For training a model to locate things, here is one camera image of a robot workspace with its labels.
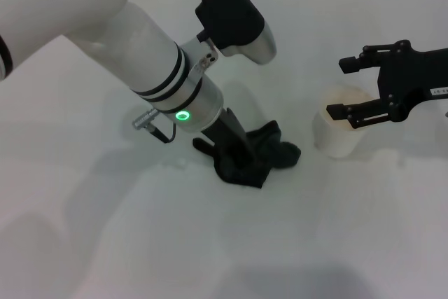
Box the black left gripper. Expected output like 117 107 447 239
201 106 256 178

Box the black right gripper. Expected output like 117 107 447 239
325 39 448 130

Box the dark blue rag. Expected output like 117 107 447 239
192 120 302 190

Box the translucent plastic cup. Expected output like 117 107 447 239
312 84 374 159

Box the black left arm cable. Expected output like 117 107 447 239
132 109 178 144

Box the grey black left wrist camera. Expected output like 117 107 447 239
194 0 279 65

